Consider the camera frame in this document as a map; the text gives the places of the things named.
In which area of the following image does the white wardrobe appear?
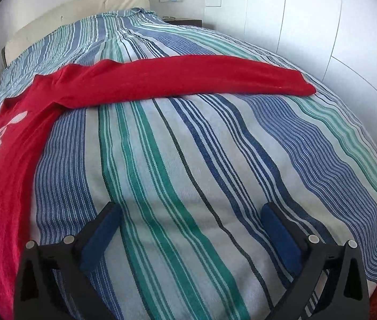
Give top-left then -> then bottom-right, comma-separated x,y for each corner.
205,0 -> 377,118

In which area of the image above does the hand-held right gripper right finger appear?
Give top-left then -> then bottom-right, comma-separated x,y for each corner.
261,202 -> 371,320

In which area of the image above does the blue green striped blanket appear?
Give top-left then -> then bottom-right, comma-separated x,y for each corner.
0,7 -> 377,320

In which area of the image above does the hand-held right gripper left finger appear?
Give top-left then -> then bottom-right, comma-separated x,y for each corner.
13,202 -> 122,320

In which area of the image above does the red printed sweater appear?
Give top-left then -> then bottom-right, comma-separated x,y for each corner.
0,55 -> 316,320

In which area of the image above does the beige pillow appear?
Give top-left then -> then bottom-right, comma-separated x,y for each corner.
2,0 -> 151,68

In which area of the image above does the dark bedside table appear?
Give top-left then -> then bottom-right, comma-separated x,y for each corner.
164,18 -> 203,29

